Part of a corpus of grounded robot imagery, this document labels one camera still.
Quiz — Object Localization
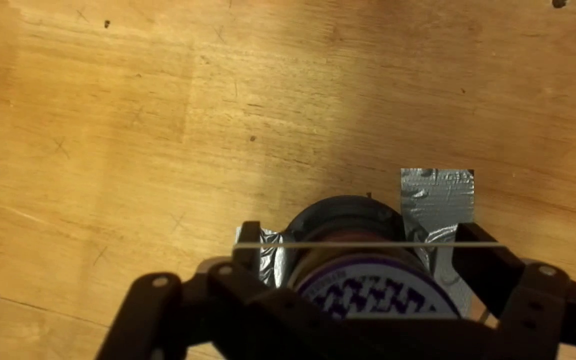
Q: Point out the thin stretched rubber band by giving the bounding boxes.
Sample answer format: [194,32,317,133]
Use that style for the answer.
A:
[235,241,504,250]

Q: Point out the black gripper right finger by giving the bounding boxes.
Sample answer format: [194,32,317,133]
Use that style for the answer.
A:
[452,222,576,360]

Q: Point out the dark upside-down cup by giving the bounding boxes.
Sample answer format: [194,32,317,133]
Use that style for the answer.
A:
[284,196,461,317]

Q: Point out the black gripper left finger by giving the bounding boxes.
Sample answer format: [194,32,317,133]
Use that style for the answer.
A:
[95,219,305,360]

